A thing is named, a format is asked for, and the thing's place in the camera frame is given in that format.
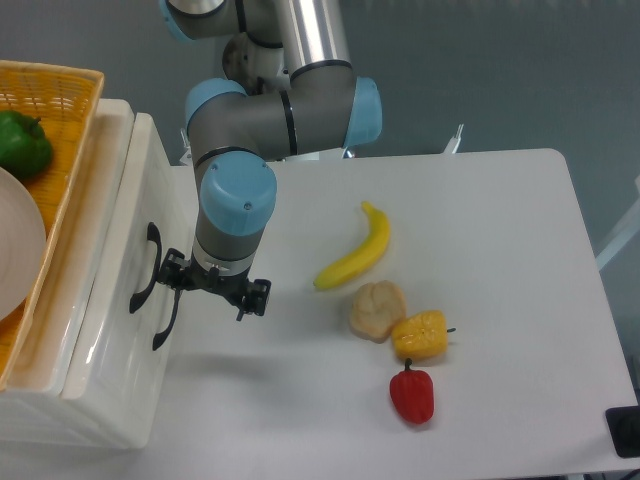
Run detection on orange woven basket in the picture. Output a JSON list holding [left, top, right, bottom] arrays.
[[1, 60, 104, 389]]

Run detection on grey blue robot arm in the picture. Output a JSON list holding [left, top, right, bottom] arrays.
[[159, 1, 383, 315]]

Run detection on white drawer cabinet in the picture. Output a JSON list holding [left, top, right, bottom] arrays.
[[0, 98, 174, 451]]

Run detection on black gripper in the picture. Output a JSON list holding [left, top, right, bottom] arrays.
[[157, 248, 272, 321]]

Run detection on green bell pepper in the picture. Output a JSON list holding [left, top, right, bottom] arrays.
[[1, 110, 53, 180]]

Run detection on yellow banana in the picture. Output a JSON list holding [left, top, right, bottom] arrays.
[[313, 201, 391, 291]]

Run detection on pale bread roll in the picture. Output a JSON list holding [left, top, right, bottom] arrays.
[[349, 280, 407, 343]]

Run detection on yellow bell pepper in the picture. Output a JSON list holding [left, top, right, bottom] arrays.
[[391, 310, 456, 361]]

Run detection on white plate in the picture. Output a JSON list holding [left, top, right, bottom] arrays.
[[1, 169, 46, 320]]

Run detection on black device at table edge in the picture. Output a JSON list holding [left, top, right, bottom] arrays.
[[605, 405, 640, 458]]

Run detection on red bell pepper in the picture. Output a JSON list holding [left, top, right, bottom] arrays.
[[389, 358, 435, 425]]

